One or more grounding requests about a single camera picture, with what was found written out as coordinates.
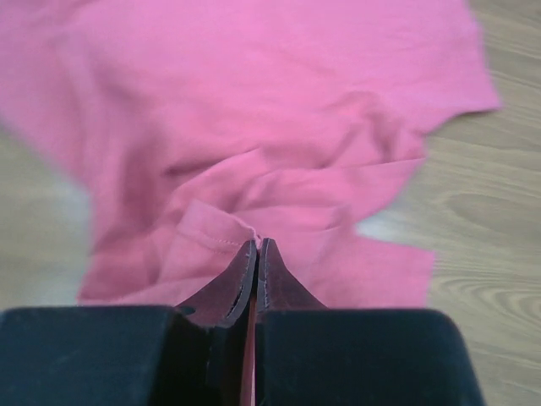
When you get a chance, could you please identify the salmon pink t-shirt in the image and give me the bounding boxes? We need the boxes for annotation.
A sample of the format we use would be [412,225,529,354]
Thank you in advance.
[1,1,500,310]

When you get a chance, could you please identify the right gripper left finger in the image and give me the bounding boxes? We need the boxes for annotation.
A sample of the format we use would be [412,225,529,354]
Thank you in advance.
[1,241,258,405]

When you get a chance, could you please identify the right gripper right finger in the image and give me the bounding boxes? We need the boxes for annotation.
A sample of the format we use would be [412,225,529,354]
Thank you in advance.
[254,239,484,405]

